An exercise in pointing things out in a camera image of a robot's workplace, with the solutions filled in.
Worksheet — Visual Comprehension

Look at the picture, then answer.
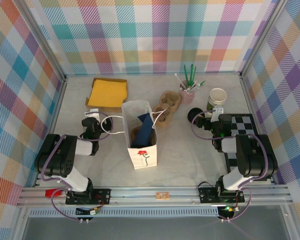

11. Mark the blue paper napkin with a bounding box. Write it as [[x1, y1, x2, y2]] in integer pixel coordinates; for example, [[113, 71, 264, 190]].
[[131, 113, 156, 148]]

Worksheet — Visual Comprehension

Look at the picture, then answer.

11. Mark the white flower paper bag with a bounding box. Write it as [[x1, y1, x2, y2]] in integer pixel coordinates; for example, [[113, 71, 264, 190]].
[[100, 99, 171, 170]]

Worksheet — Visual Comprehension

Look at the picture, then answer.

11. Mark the stack of pulp cup carriers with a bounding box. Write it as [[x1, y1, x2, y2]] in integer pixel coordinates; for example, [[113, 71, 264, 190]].
[[152, 90, 182, 128]]

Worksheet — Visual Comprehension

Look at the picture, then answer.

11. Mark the cardboard napkin box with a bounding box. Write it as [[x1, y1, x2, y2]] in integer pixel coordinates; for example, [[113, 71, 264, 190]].
[[84, 77, 128, 112]]

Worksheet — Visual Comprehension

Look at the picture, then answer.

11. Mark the black white chessboard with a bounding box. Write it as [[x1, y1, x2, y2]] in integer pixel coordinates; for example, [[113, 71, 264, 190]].
[[223, 113, 271, 181]]

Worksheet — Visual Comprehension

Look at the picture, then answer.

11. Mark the stack of black cup lids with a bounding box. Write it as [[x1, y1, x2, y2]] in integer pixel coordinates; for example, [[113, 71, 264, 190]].
[[187, 107, 203, 124]]

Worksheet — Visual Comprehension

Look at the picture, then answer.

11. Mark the stack of green paper cups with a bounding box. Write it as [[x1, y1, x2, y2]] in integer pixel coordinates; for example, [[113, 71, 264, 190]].
[[206, 87, 227, 117]]

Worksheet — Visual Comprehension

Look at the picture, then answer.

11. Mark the yellow paper napkin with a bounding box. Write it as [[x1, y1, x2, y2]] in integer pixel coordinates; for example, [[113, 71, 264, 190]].
[[88, 79, 127, 107]]

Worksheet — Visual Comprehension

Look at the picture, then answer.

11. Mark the pink straw holder cup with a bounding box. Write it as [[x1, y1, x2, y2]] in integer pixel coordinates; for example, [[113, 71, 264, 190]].
[[178, 86, 195, 105]]

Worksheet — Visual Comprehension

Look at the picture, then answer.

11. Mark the white stirrer stick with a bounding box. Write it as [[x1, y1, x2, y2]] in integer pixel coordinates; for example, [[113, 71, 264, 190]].
[[174, 72, 185, 88]]

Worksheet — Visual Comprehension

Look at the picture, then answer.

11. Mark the red plastic block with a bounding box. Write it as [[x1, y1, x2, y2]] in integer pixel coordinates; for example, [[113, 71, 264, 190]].
[[45, 189, 63, 198]]

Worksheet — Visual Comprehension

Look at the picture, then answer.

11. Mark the small connector board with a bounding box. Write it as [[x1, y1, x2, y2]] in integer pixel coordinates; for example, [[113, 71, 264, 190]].
[[76, 206, 102, 216], [218, 205, 240, 214]]

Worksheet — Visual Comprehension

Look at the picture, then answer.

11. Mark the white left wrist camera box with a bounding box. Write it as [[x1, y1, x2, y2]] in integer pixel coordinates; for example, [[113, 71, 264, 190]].
[[89, 108, 102, 121]]

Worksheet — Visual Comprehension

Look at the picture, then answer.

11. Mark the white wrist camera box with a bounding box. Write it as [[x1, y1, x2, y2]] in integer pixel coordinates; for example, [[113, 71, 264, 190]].
[[211, 106, 225, 123], [89, 108, 102, 121]]

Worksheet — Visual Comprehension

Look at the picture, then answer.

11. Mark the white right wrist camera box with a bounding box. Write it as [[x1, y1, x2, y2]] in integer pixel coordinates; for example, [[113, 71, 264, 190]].
[[211, 106, 225, 123]]

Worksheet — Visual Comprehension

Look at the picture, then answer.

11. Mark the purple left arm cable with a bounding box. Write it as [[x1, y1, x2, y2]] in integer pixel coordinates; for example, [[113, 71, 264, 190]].
[[41, 111, 115, 222]]

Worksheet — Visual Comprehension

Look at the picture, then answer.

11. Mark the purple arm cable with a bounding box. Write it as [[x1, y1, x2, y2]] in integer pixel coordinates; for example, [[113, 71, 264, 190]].
[[191, 109, 268, 222], [41, 111, 115, 222]]

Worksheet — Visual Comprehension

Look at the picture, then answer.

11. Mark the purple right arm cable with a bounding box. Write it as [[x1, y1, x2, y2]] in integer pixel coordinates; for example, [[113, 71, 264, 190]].
[[191, 109, 268, 222]]

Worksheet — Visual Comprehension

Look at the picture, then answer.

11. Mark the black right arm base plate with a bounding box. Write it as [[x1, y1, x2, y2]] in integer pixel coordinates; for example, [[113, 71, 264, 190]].
[[198, 186, 245, 204]]

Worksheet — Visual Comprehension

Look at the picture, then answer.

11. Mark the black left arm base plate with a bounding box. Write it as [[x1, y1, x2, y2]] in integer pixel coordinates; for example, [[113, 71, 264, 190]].
[[66, 187, 112, 206]]

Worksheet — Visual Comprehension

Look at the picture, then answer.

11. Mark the slotted grey cable duct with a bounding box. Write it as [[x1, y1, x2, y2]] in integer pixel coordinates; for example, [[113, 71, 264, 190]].
[[29, 208, 220, 218]]

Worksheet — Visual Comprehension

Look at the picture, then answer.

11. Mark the aluminium frame post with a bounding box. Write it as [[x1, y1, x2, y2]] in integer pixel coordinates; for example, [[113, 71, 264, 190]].
[[239, 0, 289, 80], [21, 0, 68, 82]]

